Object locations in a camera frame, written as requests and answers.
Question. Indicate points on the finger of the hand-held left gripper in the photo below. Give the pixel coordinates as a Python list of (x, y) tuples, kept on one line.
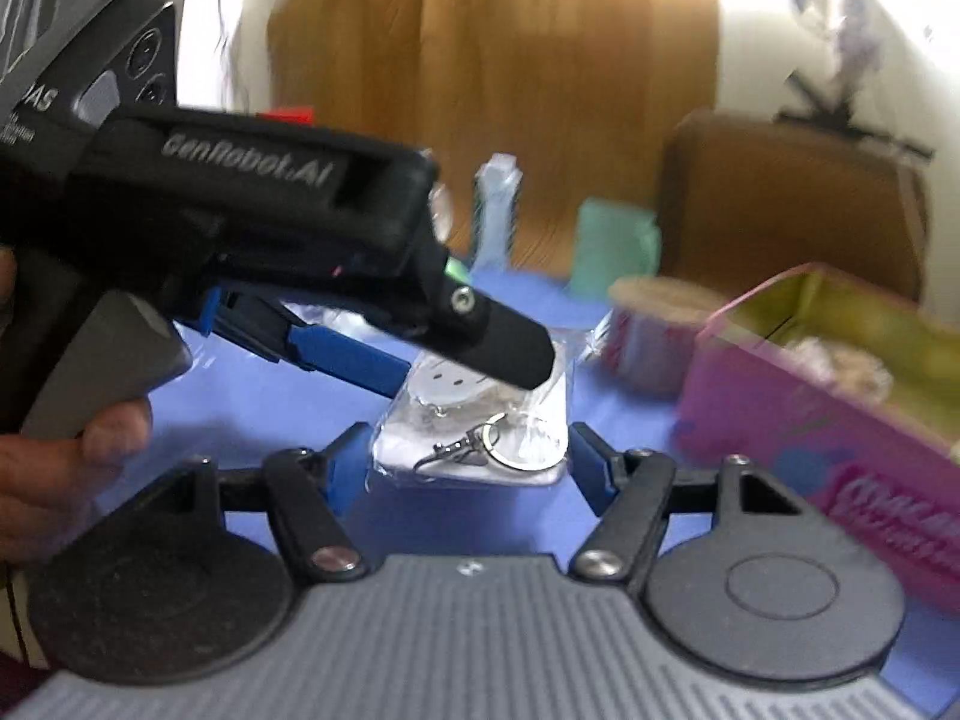
[(502, 345), (345, 356)]

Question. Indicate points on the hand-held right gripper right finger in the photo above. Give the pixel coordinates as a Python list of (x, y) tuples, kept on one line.
[(590, 469)]

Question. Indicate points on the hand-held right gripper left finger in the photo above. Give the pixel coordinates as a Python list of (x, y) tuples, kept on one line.
[(351, 469)]

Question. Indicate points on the pink biscuit tin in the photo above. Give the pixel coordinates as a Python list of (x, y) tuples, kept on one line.
[(825, 427)]

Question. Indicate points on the person's left hand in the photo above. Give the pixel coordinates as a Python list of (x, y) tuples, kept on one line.
[(67, 480)]

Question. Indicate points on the red snack box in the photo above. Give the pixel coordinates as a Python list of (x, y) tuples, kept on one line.
[(289, 117)]

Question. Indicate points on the blue printed tablecloth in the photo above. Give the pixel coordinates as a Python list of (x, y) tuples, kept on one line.
[(247, 405)]

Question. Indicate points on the small milk carton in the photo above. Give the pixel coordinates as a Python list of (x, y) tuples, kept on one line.
[(496, 210)]

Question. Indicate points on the round paper food can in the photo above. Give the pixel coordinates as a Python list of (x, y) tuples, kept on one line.
[(652, 334)]

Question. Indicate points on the green plastic cup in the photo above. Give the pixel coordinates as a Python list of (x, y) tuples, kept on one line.
[(615, 247)]

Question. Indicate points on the wood pattern board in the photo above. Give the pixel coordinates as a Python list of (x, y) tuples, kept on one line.
[(525, 75)]

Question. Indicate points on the brown chair back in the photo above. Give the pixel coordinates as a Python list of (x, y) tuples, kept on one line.
[(787, 195)]

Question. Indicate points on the black tape cross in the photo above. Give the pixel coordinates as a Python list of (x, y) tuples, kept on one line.
[(855, 112)]

